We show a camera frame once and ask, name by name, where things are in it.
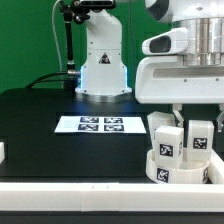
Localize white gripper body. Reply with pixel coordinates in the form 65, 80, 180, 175
135, 56, 224, 104

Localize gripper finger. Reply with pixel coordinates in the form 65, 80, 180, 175
216, 103, 224, 132
172, 104, 184, 127

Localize white round stool seat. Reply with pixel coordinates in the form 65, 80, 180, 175
146, 149, 209, 184

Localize white right fence bar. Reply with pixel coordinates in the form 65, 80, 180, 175
209, 151, 224, 184

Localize white fence bar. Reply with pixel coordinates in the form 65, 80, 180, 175
0, 183, 224, 212
209, 151, 224, 184

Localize white sheet with markers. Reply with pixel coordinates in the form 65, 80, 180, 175
54, 116, 146, 134

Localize white front fence bar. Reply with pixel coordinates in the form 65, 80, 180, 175
0, 183, 224, 212

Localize white left fence block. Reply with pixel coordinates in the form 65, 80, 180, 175
0, 142, 5, 164

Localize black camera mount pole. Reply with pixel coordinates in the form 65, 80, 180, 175
60, 0, 116, 91

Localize grey cable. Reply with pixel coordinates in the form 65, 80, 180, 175
51, 0, 65, 72

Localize black cables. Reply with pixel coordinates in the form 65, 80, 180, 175
25, 71, 73, 90

